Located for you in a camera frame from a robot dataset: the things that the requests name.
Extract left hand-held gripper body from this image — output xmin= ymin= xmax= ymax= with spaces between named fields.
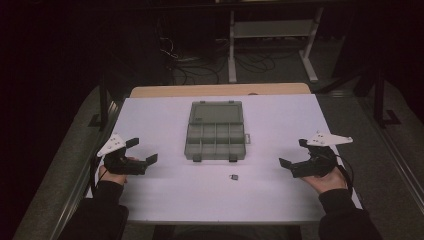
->
xmin=96 ymin=133 xmax=148 ymax=176

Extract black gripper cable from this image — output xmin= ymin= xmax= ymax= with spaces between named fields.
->
xmin=89 ymin=155 xmax=108 ymax=198
xmin=335 ymin=154 xmax=355 ymax=195

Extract person's right hand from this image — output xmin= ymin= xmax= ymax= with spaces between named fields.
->
xmin=299 ymin=165 xmax=348 ymax=195

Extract white metal stand frame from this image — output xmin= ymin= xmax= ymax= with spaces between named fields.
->
xmin=227 ymin=6 xmax=325 ymax=84

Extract black floor cables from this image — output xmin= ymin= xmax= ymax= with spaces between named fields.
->
xmin=158 ymin=35 xmax=278 ymax=86

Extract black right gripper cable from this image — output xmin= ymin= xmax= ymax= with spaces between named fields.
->
xmin=335 ymin=154 xmax=355 ymax=195

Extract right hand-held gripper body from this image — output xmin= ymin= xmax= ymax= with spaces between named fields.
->
xmin=291 ymin=131 xmax=354 ymax=179

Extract clear plastic compartment box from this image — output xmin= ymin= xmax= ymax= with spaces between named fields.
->
xmin=183 ymin=100 xmax=251 ymax=164

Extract person's left hand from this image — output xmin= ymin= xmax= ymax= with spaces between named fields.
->
xmin=98 ymin=164 xmax=130 ymax=186

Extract white table sheet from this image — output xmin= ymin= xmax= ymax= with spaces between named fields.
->
xmin=85 ymin=93 xmax=363 ymax=224

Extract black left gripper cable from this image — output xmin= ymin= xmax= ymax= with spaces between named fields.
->
xmin=89 ymin=155 xmax=108 ymax=198

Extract black metal stand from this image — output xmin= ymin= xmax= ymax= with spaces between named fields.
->
xmin=87 ymin=71 xmax=114 ymax=132
xmin=372 ymin=68 xmax=403 ymax=130

